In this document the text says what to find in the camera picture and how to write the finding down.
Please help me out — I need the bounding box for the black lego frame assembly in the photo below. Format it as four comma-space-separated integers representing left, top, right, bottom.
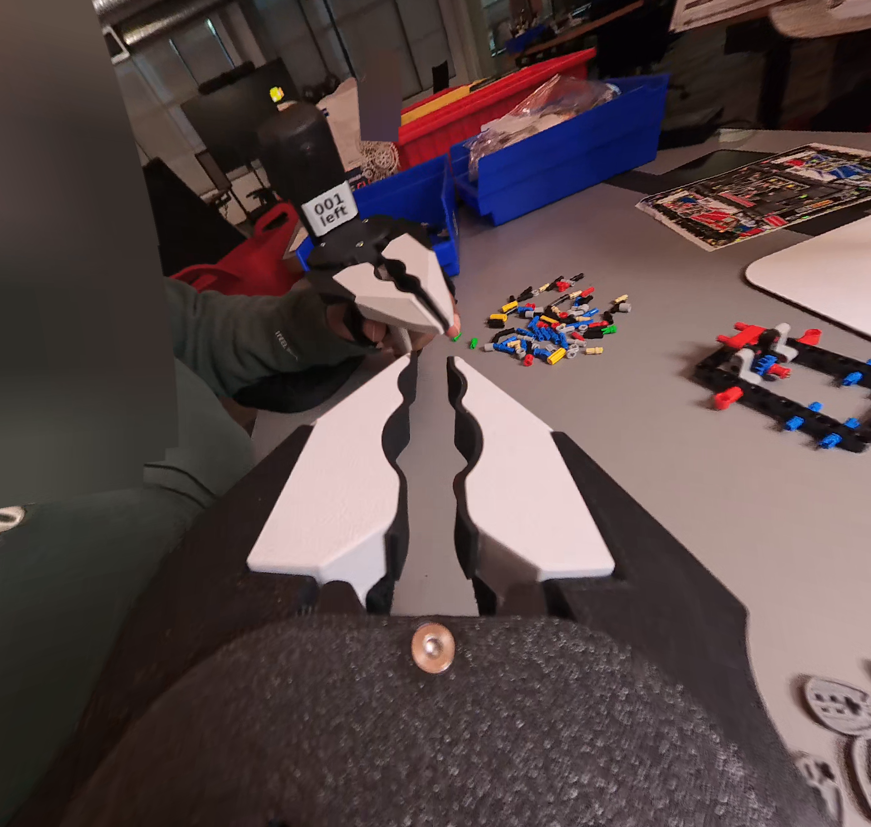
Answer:
693, 322, 871, 454

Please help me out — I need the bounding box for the person's left forearm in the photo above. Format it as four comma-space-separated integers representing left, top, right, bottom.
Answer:
163, 276, 372, 399

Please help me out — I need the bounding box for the red plastic container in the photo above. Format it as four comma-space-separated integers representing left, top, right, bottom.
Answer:
170, 202, 310, 297

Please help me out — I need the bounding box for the pile of small lego pieces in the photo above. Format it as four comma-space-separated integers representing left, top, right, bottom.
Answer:
486, 272, 631, 367

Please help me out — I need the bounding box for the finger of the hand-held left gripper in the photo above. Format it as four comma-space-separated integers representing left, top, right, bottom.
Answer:
335, 264, 451, 337
381, 231, 458, 331

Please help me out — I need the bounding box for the person's left hand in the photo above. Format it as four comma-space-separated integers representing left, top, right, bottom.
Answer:
361, 313, 465, 358

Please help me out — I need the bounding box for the lego instruction booklet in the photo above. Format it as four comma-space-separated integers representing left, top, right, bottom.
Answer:
636, 143, 871, 251

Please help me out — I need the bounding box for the clear bag of lego parts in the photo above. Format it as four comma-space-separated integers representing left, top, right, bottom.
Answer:
468, 73, 621, 157

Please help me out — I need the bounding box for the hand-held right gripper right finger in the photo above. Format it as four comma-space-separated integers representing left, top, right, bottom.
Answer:
444, 355, 617, 616

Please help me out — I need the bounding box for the large blue plastic bin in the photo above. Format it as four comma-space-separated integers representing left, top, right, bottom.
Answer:
450, 73, 671, 227

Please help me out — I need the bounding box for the white rounded board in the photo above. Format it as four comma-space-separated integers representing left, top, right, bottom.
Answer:
745, 216, 871, 339

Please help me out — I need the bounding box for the black monitor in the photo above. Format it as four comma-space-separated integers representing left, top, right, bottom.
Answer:
180, 58, 300, 169

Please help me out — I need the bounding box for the person's green sweatshirt torso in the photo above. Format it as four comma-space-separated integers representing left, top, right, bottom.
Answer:
0, 357, 256, 794

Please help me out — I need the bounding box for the red plastic bin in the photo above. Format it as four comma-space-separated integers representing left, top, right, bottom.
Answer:
396, 48, 598, 169

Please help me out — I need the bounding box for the small blue plastic bin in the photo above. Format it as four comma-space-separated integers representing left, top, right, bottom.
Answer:
297, 155, 462, 277

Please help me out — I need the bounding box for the group of grey oval pieces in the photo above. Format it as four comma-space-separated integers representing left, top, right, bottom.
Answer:
795, 664, 871, 824

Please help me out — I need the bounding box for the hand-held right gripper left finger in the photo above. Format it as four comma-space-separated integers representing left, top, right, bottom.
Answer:
246, 352, 419, 616

